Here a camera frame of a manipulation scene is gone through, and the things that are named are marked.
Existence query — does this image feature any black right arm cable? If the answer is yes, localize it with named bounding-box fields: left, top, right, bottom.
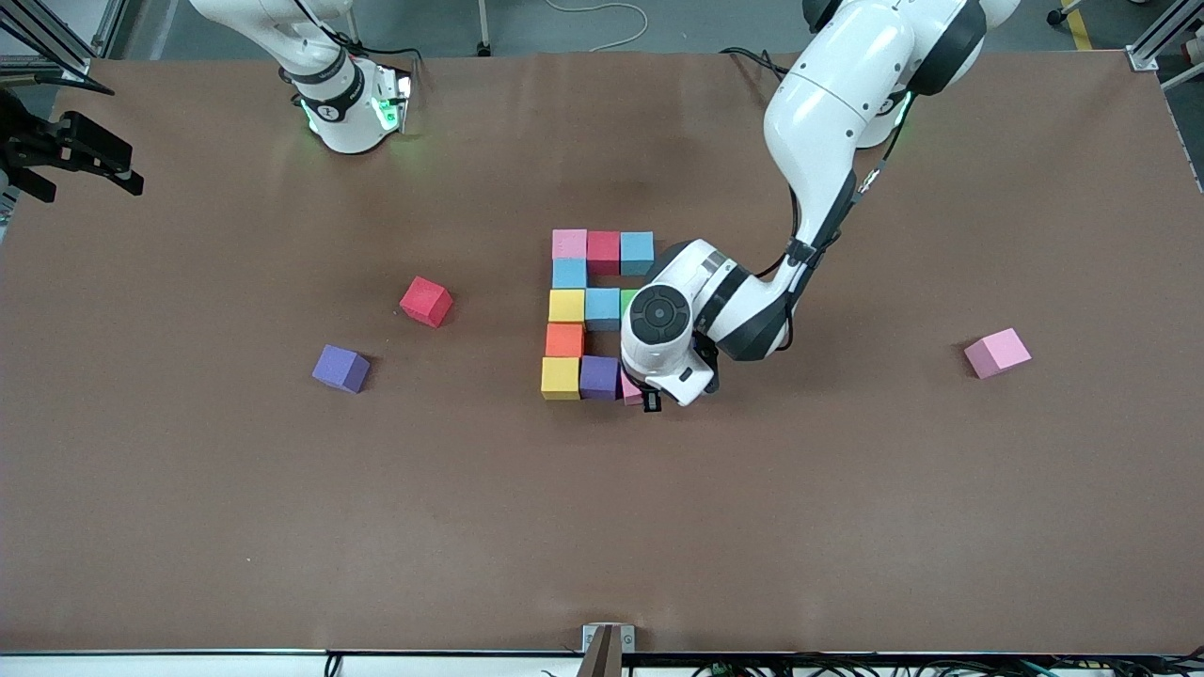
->
left=292, top=0, right=421, bottom=59

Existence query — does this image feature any red foam cube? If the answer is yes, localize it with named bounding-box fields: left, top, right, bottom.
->
left=587, top=229, right=623, bottom=276
left=399, top=276, right=454, bottom=329

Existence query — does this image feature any black cable on mat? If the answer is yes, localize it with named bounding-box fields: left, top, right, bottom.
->
left=720, top=45, right=791, bottom=81

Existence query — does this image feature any metal table edge bracket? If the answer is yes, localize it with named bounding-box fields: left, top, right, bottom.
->
left=581, top=623, right=636, bottom=677

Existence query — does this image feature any purple foam cube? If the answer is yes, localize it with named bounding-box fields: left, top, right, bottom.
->
left=578, top=354, right=622, bottom=401
left=311, top=344, right=371, bottom=394

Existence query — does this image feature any white table edge strip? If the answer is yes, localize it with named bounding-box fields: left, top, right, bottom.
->
left=0, top=649, right=1204, bottom=677

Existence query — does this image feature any white floor cable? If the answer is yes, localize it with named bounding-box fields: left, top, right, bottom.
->
left=547, top=0, right=652, bottom=54

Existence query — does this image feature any brown table mat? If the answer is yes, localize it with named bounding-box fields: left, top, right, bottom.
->
left=0, top=49, right=1204, bottom=656

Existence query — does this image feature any aluminium frame post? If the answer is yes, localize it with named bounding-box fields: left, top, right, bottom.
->
left=1126, top=0, right=1204, bottom=72
left=0, top=0, right=92, bottom=84

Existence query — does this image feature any dark vertical frame beam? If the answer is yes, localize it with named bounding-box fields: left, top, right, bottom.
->
left=92, top=0, right=144, bottom=59

